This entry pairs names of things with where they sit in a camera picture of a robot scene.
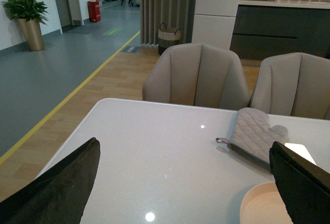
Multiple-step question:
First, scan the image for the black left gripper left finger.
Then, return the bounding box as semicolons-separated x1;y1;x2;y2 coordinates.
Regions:
1;138;101;223

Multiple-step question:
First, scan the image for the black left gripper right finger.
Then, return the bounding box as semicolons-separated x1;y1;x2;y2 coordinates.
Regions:
269;141;329;223

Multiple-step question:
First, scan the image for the grey quilted oven mitt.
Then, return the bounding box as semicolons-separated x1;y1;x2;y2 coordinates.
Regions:
216;107;289;171

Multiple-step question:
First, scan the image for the beige right dining chair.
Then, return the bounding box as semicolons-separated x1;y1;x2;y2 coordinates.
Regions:
250;52;329;120

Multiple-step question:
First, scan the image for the beige dining chair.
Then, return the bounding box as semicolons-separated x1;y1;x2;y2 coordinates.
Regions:
142;43;250;110
250;52;329;120

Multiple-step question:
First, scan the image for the beige left dining chair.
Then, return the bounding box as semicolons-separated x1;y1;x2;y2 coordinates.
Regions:
142;43;250;110

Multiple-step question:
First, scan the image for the dark grey kitchen counter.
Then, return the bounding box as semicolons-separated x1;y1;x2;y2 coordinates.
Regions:
230;1;329;60

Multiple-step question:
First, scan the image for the gold tall planter pot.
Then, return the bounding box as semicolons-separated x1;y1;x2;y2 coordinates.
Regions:
17;19;44;51

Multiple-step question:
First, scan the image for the green potted plant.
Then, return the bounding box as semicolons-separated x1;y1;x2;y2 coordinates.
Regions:
2;0;48;24

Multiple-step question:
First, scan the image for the red bin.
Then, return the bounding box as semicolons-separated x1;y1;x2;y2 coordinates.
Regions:
87;1;101;22

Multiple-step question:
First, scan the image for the white drawer cabinet column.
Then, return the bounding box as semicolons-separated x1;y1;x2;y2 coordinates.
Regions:
192;0;239;49

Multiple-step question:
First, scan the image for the grey pleated curtain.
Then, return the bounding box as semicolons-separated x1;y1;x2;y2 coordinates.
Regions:
140;0;196;45

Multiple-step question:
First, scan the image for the woven basket with handles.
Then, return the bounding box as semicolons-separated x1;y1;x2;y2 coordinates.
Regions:
158;23;182;55

